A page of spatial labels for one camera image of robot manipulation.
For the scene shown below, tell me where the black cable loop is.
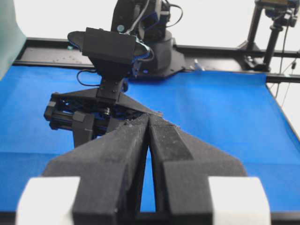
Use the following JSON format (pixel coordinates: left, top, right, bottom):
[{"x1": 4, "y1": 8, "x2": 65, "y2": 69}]
[{"x1": 76, "y1": 68, "x2": 102, "y2": 87}]

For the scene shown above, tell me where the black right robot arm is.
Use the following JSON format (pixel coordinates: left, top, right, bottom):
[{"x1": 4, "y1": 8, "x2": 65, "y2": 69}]
[{"x1": 43, "y1": 0, "x2": 271, "y2": 225}]

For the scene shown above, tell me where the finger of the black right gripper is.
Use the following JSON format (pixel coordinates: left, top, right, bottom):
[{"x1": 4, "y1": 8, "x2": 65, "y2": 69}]
[{"x1": 147, "y1": 113, "x2": 272, "y2": 225}]

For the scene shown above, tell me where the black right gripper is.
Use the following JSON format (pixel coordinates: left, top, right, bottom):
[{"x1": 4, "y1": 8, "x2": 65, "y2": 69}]
[{"x1": 15, "y1": 77, "x2": 164, "y2": 225}]

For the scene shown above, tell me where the black table frame rail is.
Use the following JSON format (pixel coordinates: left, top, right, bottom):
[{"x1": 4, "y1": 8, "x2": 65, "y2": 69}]
[{"x1": 13, "y1": 38, "x2": 300, "y2": 83}]

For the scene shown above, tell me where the black overhead camera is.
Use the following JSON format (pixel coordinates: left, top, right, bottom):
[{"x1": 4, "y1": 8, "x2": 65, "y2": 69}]
[{"x1": 255, "y1": 0, "x2": 300, "y2": 27}]

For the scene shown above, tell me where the black camera stand post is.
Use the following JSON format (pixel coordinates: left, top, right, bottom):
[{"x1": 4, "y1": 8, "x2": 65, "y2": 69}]
[{"x1": 237, "y1": 0, "x2": 300, "y2": 72}]

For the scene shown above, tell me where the blue table mat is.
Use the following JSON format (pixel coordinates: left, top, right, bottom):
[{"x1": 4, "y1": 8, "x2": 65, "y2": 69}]
[{"x1": 0, "y1": 66, "x2": 300, "y2": 211}]

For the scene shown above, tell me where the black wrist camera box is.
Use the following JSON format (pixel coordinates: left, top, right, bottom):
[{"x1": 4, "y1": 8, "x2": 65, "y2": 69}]
[{"x1": 67, "y1": 27, "x2": 150, "y2": 77}]

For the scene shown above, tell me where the green cloth backdrop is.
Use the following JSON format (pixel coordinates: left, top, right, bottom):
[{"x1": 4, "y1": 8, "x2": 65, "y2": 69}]
[{"x1": 0, "y1": 0, "x2": 26, "y2": 78}]

